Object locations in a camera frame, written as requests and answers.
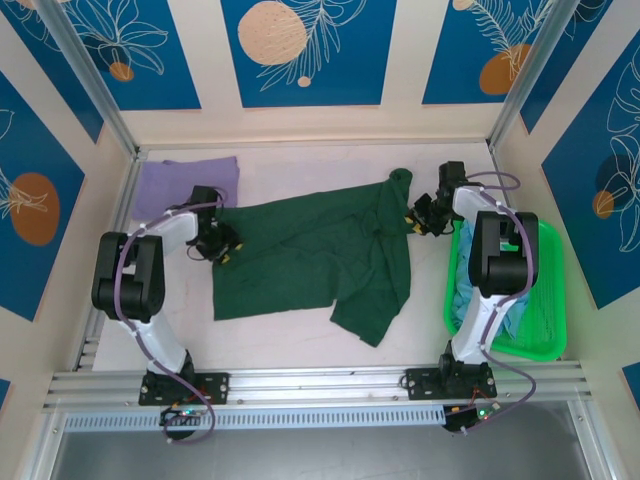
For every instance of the green plastic basket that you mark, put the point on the green plastic basket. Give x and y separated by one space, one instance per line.
545 300

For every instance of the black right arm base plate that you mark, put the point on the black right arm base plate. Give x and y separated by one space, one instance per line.
420 384

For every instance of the blue floral wall panel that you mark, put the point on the blue floral wall panel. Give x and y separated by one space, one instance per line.
150 85
45 60
590 45
310 50
460 50
30 240
590 200

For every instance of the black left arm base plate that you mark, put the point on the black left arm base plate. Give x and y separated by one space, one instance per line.
215 385

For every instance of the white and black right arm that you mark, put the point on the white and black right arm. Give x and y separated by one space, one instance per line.
500 260

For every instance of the light blue t-shirt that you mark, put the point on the light blue t-shirt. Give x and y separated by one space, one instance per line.
461 292

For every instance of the dark green t-shirt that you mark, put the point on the dark green t-shirt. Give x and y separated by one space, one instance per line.
310 250

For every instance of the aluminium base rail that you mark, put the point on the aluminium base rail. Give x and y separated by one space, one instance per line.
320 385

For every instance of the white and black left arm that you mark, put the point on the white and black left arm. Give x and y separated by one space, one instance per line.
160 330

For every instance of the aluminium frame post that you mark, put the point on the aluminium frame post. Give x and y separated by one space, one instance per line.
91 75
530 75

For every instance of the purple t-shirt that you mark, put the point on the purple t-shirt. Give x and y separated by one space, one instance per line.
165 185

